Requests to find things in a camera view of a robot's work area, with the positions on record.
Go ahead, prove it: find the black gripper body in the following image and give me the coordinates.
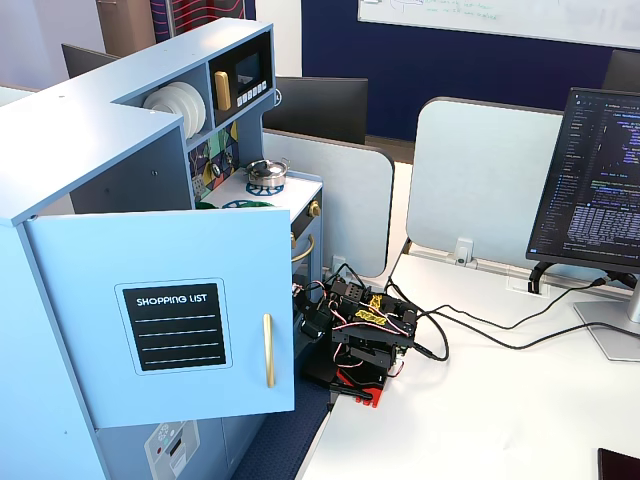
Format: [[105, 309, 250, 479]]
[[299, 297, 335, 346]]

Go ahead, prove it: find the black toy microwave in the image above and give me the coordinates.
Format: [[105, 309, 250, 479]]
[[207, 30, 274, 126]]

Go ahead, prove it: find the steel toy pot with lid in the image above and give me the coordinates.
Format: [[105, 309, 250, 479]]
[[244, 157, 291, 187]]

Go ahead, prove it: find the black cable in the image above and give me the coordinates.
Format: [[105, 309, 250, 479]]
[[414, 309, 640, 362], [384, 239, 631, 331]]

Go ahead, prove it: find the brown wooden door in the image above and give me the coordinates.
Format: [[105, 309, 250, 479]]
[[94, 0, 157, 59]]

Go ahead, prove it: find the blue wooden toy kitchen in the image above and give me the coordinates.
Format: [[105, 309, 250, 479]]
[[0, 17, 325, 480]]

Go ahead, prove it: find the black monitor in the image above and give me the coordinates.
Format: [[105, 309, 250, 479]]
[[61, 43, 121, 80], [263, 76, 370, 146], [602, 48, 640, 94]]

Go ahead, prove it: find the grey desk divider panel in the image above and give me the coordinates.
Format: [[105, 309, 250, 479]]
[[262, 128, 396, 279], [405, 97, 566, 259]]

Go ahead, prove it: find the red robot base clamp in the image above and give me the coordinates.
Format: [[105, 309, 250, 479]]
[[329, 367, 387, 407]]

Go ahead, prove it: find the blue burner trivet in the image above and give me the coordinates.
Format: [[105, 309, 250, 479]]
[[245, 180, 285, 197]]

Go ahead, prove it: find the gold oven door handle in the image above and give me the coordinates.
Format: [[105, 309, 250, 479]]
[[292, 233, 316, 264]]

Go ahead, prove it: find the whiteboard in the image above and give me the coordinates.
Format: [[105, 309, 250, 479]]
[[357, 0, 640, 51]]

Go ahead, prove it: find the white toy plate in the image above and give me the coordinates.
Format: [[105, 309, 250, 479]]
[[143, 90, 174, 115], [172, 81, 207, 139], [154, 85, 194, 126]]

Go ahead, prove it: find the dark tablet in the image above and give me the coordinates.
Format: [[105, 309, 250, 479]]
[[597, 447, 640, 480]]

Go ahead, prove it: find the silver monitor stand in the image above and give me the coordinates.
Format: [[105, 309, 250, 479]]
[[573, 273, 640, 362]]

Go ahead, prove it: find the lit computer monitor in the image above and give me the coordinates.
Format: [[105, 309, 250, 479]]
[[525, 87, 640, 275]]

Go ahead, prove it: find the gold cabinet door handle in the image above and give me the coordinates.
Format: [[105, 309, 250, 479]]
[[262, 313, 276, 389]]

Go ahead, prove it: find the gold microwave handle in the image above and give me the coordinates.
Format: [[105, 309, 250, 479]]
[[213, 71, 232, 111]]

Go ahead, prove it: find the blue cabinet door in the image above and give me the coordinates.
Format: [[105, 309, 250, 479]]
[[22, 207, 297, 430]]

